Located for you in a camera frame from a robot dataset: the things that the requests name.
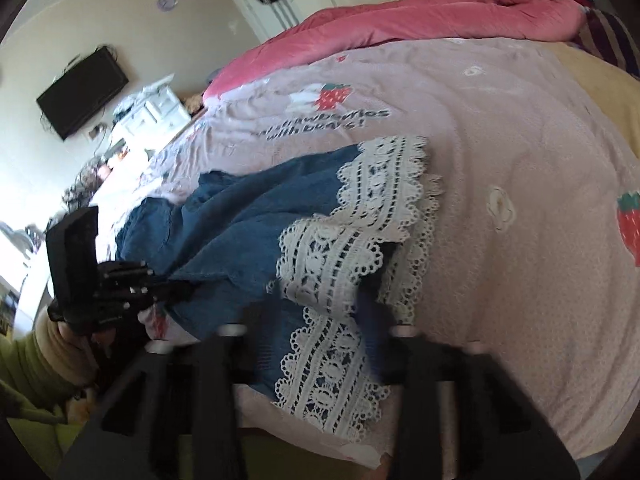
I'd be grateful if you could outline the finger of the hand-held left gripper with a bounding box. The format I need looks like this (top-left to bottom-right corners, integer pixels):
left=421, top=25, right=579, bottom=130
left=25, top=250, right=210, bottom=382
left=98, top=260, right=157, bottom=287
left=112, top=280, right=201, bottom=322

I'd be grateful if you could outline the pink strawberry print bedsheet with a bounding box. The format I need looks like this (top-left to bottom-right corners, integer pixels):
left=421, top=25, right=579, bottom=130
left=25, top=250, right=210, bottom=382
left=95, top=37, right=640, bottom=471

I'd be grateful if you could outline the blue denim pants lace trim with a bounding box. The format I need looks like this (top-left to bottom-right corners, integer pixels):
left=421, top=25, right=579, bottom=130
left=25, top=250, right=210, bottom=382
left=117, top=135, right=445, bottom=443

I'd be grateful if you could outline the striped pillow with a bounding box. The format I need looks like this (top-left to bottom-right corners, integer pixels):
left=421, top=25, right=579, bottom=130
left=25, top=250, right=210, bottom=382
left=570, top=7, right=640, bottom=78

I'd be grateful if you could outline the yellow blanket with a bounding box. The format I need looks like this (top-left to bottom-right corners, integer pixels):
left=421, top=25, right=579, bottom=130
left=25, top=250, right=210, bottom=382
left=542, top=42, right=640, bottom=161

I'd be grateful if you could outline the black wall television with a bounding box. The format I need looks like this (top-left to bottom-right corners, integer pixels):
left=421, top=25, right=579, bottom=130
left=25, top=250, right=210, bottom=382
left=36, top=46, right=130, bottom=142

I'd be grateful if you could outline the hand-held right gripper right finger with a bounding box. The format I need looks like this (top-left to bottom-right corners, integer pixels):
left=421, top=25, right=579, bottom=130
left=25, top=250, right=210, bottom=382
left=357, top=285, right=576, bottom=480

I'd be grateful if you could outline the white door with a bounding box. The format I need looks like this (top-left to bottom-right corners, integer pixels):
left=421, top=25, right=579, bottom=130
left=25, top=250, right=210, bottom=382
left=217, top=0, right=323, bottom=47

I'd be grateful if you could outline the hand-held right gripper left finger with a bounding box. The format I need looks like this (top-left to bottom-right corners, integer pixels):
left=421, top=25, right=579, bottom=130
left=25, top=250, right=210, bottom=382
left=75, top=325, right=251, bottom=480

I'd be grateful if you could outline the pink quilt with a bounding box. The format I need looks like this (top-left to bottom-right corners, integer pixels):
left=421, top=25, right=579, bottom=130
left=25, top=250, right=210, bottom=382
left=202, top=0, right=587, bottom=103

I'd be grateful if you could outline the beige plush toy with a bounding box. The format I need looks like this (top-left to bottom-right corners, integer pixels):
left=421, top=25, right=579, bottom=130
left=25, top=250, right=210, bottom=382
left=182, top=92, right=207, bottom=117

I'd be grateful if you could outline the person's left forearm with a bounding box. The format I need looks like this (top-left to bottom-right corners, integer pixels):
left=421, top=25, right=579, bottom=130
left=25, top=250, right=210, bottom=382
left=0, top=317, right=98, bottom=411

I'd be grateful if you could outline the white drawer dresser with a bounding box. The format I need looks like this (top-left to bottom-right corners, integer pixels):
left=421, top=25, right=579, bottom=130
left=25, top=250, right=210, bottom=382
left=110, top=74, right=193, bottom=157

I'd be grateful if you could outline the person's left hand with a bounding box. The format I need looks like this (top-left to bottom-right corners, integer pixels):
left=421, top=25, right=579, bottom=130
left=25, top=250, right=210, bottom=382
left=90, top=329, right=119, bottom=360

